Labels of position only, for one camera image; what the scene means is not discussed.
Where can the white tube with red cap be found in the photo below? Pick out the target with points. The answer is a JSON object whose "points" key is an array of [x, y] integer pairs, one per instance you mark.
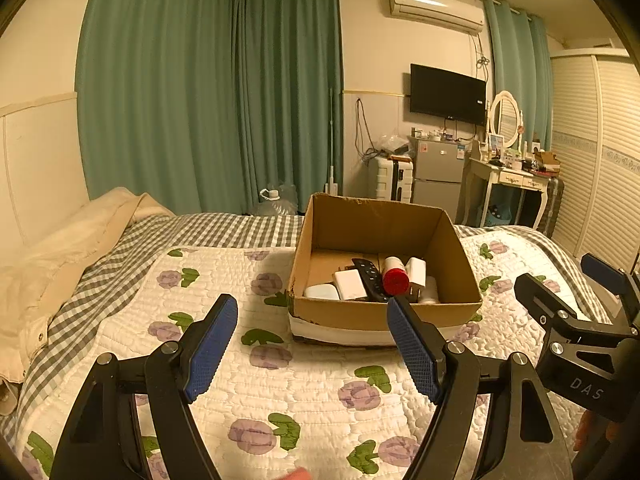
{"points": [[395, 280]]}

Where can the white dressing table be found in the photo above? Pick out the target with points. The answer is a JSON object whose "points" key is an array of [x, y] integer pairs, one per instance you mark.
{"points": [[505, 177]]}

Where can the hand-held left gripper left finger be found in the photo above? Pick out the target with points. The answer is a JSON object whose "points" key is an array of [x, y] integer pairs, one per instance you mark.
{"points": [[210, 345]]}

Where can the silver fridge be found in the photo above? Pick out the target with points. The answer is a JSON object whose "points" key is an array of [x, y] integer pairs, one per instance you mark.
{"points": [[437, 175]]}

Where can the dark checked suitcase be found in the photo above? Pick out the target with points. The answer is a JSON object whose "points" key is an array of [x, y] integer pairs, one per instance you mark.
{"points": [[555, 205]]}

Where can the clear plastic water jug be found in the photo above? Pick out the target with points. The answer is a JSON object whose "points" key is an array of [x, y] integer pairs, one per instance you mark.
{"points": [[277, 202]]}

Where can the white mop pole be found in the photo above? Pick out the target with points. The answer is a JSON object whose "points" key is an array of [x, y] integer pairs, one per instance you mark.
{"points": [[331, 140]]}

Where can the white plug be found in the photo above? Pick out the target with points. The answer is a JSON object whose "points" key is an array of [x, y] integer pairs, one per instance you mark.
{"points": [[416, 270]]}

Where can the person's right hand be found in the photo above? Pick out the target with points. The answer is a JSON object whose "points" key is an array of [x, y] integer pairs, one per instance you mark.
{"points": [[597, 432]]}

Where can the black remote control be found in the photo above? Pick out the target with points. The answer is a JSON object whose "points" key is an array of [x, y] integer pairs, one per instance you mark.
{"points": [[369, 277]]}

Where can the white oval mirror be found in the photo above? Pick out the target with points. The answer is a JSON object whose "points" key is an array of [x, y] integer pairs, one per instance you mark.
{"points": [[506, 115]]}

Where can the white floral quilt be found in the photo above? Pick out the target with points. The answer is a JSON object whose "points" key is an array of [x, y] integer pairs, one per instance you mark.
{"points": [[310, 400]]}

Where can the white earbuds case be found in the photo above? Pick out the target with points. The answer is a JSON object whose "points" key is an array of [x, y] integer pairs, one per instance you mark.
{"points": [[321, 291]]}

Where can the white suitcase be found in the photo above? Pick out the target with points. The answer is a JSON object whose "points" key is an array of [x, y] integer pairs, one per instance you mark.
{"points": [[387, 180]]}

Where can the white slatted wardrobe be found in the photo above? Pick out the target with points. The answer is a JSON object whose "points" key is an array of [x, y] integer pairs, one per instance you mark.
{"points": [[600, 160]]}

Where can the wide green curtain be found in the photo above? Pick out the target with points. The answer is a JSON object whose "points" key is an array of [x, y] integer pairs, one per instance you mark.
{"points": [[155, 85]]}

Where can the narrow green curtain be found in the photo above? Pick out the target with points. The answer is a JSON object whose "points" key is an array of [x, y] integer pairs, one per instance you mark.
{"points": [[520, 70]]}

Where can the small open cardboard box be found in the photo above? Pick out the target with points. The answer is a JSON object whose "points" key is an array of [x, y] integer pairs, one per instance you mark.
{"points": [[546, 160]]}

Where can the black wall television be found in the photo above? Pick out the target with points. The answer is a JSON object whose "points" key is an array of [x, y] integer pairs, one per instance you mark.
{"points": [[447, 92]]}

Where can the white charger adapter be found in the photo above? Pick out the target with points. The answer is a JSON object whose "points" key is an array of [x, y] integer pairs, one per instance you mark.
{"points": [[349, 284]]}

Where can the blue basket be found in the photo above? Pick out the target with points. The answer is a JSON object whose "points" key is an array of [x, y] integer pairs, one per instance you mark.
{"points": [[496, 216]]}

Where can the white air conditioner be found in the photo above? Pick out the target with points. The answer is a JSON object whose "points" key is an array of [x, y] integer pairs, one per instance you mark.
{"points": [[432, 7]]}

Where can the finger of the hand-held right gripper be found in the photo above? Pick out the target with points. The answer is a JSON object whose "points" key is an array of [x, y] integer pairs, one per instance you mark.
{"points": [[605, 272], [545, 297]]}

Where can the green corner curtain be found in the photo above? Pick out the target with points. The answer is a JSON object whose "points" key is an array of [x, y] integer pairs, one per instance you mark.
{"points": [[290, 85]]}

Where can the beige blanket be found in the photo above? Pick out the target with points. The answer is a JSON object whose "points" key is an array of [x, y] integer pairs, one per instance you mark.
{"points": [[65, 250]]}

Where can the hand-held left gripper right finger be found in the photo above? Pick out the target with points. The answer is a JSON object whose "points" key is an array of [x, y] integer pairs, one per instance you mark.
{"points": [[415, 350]]}

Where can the brown cardboard box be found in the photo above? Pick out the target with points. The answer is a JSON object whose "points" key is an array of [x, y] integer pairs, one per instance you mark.
{"points": [[380, 225]]}

